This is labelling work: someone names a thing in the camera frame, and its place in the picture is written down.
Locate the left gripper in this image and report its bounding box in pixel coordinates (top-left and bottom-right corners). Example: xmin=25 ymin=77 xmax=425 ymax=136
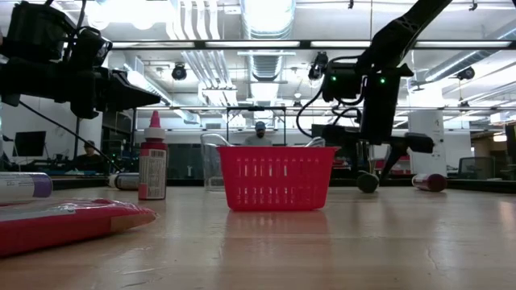
xmin=60 ymin=63 xmax=162 ymax=121

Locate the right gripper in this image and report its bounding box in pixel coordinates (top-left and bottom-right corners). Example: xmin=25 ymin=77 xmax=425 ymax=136
xmin=360 ymin=102 xmax=435 ymax=181

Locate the dark food colouring bottle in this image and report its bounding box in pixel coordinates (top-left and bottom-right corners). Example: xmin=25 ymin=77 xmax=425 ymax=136
xmin=356 ymin=170 xmax=381 ymax=194
xmin=106 ymin=172 xmax=140 ymax=192

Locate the red food colouring bottle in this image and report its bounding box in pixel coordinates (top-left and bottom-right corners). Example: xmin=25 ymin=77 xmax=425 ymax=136
xmin=137 ymin=110 xmax=169 ymax=201
xmin=411 ymin=172 xmax=448 ymax=193

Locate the purple food colouring bottle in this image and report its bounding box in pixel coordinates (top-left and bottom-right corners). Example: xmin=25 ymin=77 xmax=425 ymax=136
xmin=0 ymin=172 xmax=54 ymax=204

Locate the red snack package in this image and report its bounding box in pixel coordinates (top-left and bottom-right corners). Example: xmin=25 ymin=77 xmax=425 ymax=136
xmin=0 ymin=197 xmax=158 ymax=259

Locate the white round column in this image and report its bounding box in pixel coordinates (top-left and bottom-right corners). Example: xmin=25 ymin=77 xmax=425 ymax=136
xmin=406 ymin=80 xmax=447 ymax=178

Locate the person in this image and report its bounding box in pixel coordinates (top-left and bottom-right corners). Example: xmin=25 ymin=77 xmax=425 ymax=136
xmin=72 ymin=139 xmax=106 ymax=172
xmin=243 ymin=120 xmax=274 ymax=147

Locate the grey office chair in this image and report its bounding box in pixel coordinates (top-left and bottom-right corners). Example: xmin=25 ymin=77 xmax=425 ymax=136
xmin=458 ymin=155 xmax=497 ymax=180

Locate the clear plastic bin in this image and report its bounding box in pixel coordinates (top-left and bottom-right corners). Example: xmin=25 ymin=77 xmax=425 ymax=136
xmin=199 ymin=132 xmax=327 ymax=193

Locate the black monitor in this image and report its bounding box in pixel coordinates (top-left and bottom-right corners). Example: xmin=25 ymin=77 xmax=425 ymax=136
xmin=11 ymin=130 xmax=48 ymax=158

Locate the red plastic basket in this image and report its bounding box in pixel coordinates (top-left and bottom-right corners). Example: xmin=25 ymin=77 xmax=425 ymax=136
xmin=216 ymin=145 xmax=340 ymax=213

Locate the black overhead beam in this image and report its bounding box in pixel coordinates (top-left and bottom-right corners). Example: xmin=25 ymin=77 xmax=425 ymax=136
xmin=111 ymin=39 xmax=516 ymax=51

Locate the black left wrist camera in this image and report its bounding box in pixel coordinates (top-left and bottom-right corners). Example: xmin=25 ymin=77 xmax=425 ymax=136
xmin=68 ymin=26 xmax=114 ymax=69

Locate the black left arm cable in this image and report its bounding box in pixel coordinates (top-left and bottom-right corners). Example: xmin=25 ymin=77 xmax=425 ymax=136
xmin=18 ymin=100 xmax=122 ymax=173

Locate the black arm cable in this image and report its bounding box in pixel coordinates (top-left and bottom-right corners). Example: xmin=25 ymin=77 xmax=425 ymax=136
xmin=18 ymin=100 xmax=122 ymax=173
xmin=295 ymin=54 xmax=366 ymax=140

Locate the black aluminium table frame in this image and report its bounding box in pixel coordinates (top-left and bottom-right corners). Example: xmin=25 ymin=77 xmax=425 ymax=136
xmin=51 ymin=176 xmax=516 ymax=194

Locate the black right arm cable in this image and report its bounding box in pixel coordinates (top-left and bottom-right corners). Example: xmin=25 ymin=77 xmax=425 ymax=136
xmin=295 ymin=54 xmax=366 ymax=140

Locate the black metal table frame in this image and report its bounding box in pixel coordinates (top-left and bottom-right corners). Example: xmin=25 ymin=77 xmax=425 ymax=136
xmin=225 ymin=105 xmax=288 ymax=147

